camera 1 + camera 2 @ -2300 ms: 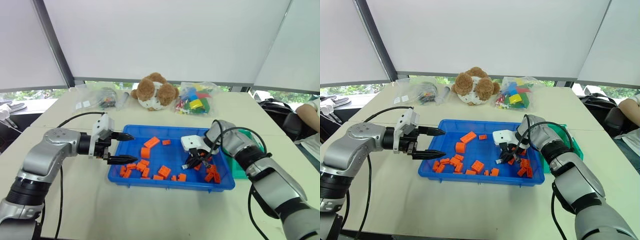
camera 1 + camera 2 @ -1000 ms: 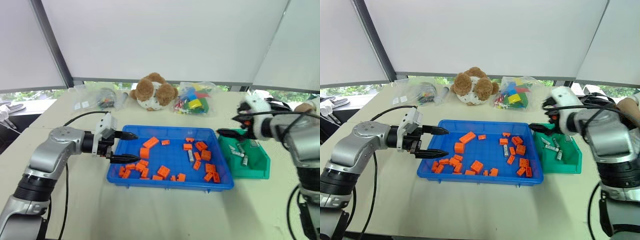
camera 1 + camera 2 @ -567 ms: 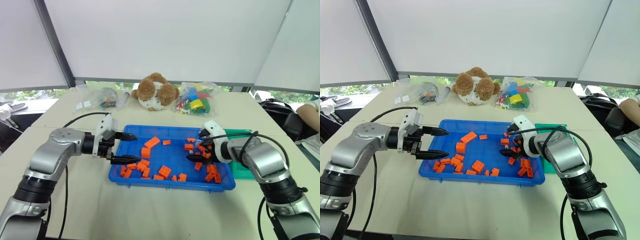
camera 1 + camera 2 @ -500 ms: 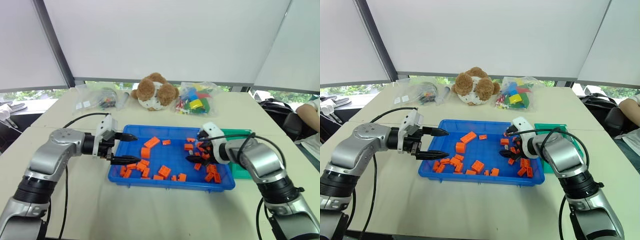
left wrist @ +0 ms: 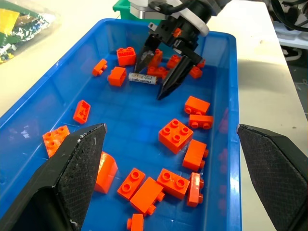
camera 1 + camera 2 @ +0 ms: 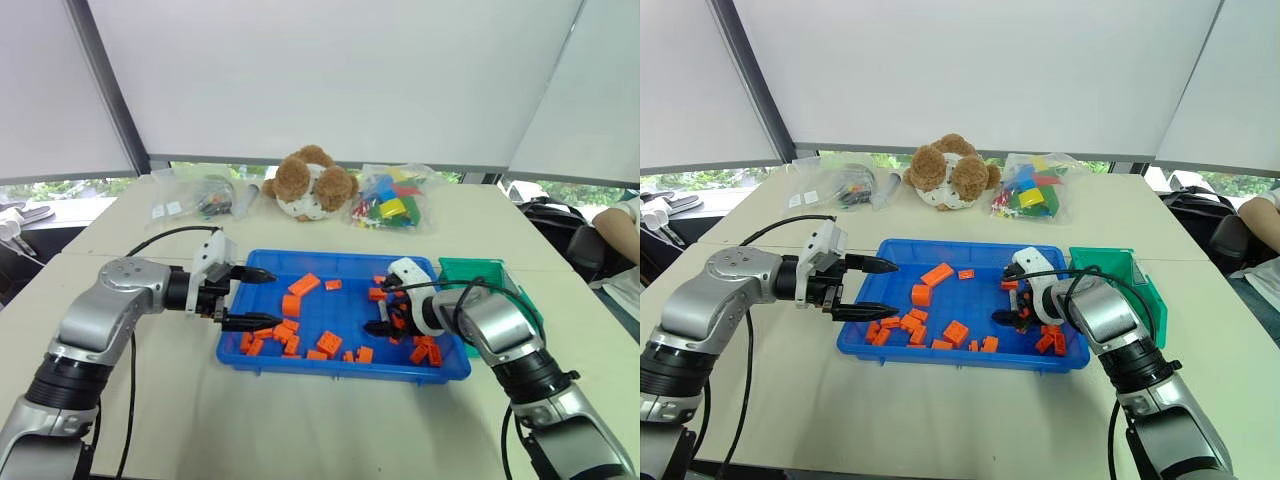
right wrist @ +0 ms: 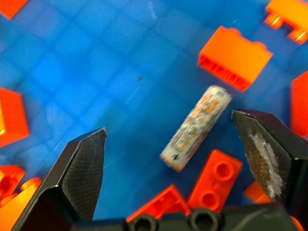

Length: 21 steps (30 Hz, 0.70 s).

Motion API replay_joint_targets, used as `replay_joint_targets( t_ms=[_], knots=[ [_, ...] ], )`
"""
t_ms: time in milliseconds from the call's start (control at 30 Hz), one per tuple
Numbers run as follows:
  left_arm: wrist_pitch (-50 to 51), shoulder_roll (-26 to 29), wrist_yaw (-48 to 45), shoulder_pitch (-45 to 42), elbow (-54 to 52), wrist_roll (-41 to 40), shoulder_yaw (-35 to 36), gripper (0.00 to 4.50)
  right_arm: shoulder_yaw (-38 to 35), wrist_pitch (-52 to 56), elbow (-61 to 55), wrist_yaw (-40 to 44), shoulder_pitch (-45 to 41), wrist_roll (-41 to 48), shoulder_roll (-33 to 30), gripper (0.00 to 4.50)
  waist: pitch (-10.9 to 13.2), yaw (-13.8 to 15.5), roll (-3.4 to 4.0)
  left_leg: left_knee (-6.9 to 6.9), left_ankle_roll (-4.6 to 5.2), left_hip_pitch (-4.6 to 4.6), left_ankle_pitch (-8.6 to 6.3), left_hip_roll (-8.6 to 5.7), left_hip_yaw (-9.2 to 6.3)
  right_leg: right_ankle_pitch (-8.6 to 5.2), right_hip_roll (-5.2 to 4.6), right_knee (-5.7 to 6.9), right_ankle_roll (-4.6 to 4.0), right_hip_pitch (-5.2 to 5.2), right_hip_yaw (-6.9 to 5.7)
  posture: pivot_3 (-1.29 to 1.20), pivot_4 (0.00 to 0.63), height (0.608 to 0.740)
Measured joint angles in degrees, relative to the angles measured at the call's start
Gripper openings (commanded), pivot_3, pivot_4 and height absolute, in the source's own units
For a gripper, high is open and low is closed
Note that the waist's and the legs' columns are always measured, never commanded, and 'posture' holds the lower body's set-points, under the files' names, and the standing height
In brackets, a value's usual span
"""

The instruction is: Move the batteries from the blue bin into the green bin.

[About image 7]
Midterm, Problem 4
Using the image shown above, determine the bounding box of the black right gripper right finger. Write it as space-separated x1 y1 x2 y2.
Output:
231 109 308 216

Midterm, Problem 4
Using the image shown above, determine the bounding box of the orange toy building brick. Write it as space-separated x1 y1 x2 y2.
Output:
290 215 305 231
243 180 272 205
264 0 308 45
290 71 308 140
198 26 273 92
187 149 244 214
0 87 30 149
0 177 42 231
0 0 29 20
0 165 26 200
126 184 192 223

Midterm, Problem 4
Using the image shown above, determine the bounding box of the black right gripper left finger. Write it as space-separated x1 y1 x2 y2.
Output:
11 127 107 231

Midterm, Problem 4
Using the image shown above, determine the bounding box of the blue plastic bin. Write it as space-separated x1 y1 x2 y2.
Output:
0 0 308 222

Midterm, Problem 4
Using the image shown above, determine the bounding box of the white orange printed battery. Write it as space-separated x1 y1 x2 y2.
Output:
159 85 232 173

